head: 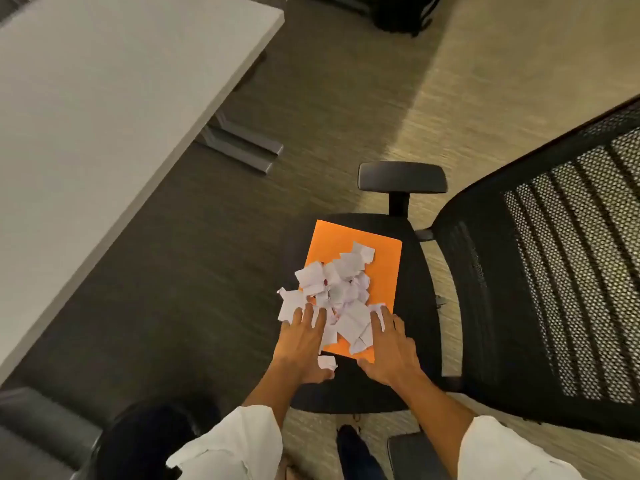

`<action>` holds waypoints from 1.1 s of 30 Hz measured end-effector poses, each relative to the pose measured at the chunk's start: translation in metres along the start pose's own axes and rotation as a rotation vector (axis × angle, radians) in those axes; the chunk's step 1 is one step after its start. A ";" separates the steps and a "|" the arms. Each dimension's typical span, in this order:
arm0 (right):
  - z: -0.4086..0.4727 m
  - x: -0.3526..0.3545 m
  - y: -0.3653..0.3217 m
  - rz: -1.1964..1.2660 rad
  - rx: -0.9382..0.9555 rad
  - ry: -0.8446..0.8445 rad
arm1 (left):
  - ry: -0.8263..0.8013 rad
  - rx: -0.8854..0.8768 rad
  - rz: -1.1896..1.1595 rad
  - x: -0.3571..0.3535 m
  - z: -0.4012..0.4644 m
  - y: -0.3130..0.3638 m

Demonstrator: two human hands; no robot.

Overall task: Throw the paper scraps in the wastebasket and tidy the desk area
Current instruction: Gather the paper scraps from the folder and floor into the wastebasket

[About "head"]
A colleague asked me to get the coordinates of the person's left hand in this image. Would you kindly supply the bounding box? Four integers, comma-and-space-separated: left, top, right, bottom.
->
272, 303, 336, 385

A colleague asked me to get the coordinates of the person's right hand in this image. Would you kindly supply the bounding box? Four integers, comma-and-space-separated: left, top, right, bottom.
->
355, 305, 423, 388

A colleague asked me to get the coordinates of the pile of white paper scraps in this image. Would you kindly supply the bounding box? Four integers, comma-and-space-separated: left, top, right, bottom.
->
277, 241, 387, 371

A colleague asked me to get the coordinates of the black mesh office chair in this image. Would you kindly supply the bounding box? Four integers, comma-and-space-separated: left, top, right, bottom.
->
287, 97, 640, 480

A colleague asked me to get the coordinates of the orange paper folder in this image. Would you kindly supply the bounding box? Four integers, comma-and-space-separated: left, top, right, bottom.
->
303, 219, 403, 365

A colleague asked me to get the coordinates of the person's left forearm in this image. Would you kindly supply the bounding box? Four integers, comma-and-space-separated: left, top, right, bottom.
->
242, 367, 301, 431

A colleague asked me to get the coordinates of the person's right forearm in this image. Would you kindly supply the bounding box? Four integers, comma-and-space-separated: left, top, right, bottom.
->
397, 373, 477, 473

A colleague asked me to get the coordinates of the person's right leg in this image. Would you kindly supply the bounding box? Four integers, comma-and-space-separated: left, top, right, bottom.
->
335, 424, 389, 480

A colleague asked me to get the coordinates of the white desk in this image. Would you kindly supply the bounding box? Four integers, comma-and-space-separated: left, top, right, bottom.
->
0, 0, 286, 385

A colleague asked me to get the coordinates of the white left shirt sleeve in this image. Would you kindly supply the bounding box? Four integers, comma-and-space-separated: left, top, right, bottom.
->
166, 405, 285, 480

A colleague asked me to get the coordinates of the white shirt sleeve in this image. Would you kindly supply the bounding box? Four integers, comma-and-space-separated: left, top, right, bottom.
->
166, 405, 285, 480
457, 416, 589, 480

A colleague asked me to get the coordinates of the white right shirt sleeve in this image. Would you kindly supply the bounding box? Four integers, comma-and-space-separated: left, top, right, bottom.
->
457, 416, 589, 480

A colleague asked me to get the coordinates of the black trash bin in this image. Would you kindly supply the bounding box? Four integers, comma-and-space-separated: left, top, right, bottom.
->
95, 399, 221, 480

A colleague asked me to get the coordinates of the black backpack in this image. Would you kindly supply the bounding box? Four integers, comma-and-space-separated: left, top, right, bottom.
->
372, 0, 443, 37

